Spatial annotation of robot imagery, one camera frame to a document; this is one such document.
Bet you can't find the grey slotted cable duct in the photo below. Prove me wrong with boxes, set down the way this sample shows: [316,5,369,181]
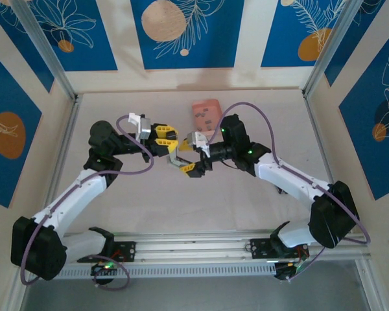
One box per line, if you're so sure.
[56,262,277,280]

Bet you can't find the pink plastic tray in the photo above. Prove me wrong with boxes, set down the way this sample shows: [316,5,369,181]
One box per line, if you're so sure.
[191,98,224,139]

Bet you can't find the aluminium table side rail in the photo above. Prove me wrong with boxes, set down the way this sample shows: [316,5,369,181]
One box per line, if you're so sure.
[303,92,341,189]
[40,93,84,234]

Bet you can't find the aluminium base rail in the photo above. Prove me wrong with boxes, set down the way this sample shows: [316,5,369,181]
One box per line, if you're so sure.
[63,229,372,264]

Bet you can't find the aluminium frame post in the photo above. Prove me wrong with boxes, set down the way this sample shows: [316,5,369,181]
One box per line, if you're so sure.
[9,0,78,102]
[301,0,360,98]

